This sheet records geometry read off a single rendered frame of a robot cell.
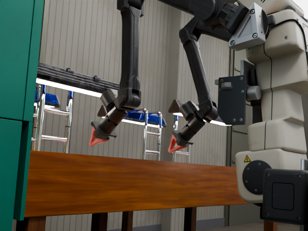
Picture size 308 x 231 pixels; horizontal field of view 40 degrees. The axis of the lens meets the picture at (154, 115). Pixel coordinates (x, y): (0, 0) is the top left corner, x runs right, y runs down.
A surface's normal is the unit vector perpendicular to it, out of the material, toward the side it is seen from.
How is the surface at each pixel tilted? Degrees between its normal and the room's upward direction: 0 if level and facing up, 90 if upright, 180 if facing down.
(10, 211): 90
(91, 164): 90
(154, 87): 90
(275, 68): 90
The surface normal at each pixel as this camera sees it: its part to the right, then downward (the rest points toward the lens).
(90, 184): 0.77, -0.04
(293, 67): -0.63, -0.14
